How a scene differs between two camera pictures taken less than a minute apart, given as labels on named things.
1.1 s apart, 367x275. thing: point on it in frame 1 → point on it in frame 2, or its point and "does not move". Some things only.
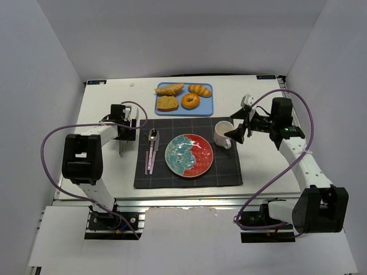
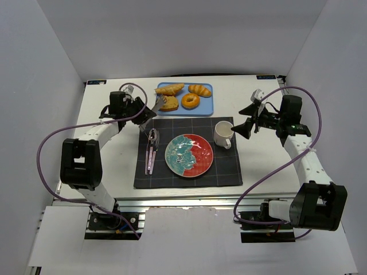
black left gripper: [131, 133] → [144, 115]
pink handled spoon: [153, 136] does not move
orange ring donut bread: [190, 101] does not move
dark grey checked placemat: [225, 169] does not move
